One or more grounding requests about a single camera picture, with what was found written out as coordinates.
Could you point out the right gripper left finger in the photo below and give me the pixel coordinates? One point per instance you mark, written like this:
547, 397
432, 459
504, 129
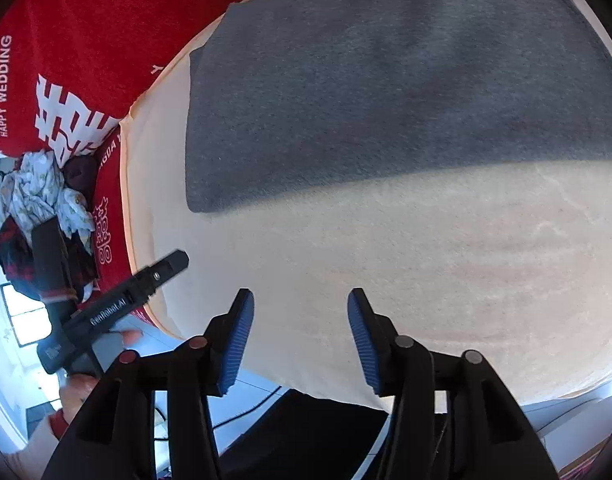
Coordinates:
202, 367

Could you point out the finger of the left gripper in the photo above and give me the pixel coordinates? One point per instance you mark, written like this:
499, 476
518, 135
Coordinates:
162, 271

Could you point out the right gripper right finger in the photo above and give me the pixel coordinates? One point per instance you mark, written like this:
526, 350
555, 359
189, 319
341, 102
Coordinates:
418, 438

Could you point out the grey knit sweater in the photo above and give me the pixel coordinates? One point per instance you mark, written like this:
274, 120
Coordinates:
290, 94

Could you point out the pile of patterned clothes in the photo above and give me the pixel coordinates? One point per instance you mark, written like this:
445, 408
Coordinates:
30, 195

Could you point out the person's left hand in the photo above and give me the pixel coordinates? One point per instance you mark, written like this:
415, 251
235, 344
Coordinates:
77, 387

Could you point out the cream fleece blanket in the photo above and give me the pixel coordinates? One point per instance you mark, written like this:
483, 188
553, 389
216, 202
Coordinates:
513, 260

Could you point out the red wedding bedspread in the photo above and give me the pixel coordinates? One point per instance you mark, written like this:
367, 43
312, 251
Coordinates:
69, 72

